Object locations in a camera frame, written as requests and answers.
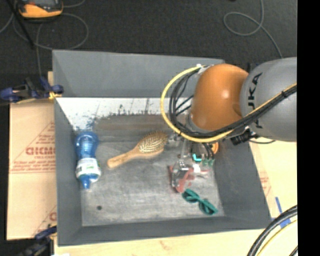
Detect grey metal bin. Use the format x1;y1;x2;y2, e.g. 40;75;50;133
51;49;273;247

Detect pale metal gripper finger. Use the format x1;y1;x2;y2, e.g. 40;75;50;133
171;160;190;191
192;163;211;179

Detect green sunglasses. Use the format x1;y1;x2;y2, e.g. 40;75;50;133
181;188;219;216

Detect black cylinder on white bracket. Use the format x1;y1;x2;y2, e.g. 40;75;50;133
229;126;260;146

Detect wooden hairbrush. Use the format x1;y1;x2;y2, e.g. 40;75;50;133
106;131;170;170

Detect blue clear plastic bottle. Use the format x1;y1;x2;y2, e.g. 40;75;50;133
73;131;102;190

